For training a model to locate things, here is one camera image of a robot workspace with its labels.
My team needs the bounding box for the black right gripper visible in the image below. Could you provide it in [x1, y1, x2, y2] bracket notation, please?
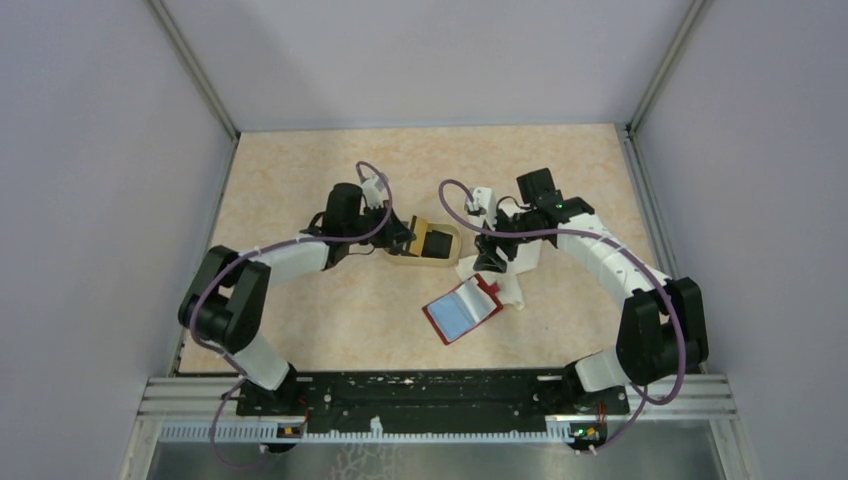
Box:
[474, 203, 538, 273]

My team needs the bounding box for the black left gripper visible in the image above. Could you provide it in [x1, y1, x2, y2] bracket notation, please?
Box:
[345, 198, 415, 247]

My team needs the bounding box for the red leather card holder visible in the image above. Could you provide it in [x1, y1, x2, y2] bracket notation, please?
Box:
[421, 274, 504, 345]

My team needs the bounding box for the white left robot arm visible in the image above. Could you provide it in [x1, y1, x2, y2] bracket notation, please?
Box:
[177, 178, 416, 414]

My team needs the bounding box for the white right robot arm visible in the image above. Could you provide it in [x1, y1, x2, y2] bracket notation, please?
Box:
[466, 168, 709, 412]

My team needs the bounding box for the beige plastic tray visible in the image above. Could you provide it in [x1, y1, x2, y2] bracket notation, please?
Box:
[382, 223, 461, 268]

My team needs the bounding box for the white cloth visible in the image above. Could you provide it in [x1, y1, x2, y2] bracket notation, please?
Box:
[455, 240, 542, 310]

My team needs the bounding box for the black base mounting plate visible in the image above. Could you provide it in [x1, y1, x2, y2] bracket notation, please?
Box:
[236, 368, 630, 434]

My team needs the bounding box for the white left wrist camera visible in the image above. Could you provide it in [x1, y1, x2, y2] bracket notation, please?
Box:
[360, 174, 389, 208]

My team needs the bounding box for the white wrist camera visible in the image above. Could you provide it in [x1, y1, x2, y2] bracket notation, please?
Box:
[360, 174, 389, 208]
[465, 186, 497, 227]

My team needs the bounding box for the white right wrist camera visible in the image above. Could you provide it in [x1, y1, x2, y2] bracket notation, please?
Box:
[465, 186, 497, 227]

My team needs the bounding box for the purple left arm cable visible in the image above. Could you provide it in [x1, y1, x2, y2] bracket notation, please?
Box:
[188, 160, 395, 472]

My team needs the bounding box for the white slotted cable duct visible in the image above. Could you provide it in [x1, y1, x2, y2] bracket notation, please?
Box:
[158, 417, 602, 446]

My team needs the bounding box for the aluminium front frame rail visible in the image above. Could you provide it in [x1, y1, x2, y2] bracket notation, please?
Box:
[138, 374, 738, 421]

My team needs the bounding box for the aluminium frame rail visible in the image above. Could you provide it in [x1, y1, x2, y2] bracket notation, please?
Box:
[144, 0, 241, 141]
[626, 0, 713, 138]
[138, 374, 738, 421]

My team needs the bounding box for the aluminium frame rail right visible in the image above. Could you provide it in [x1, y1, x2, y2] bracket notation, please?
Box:
[626, 0, 713, 138]

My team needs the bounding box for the aluminium frame rail left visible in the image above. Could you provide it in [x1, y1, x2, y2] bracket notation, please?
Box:
[144, 0, 241, 141]

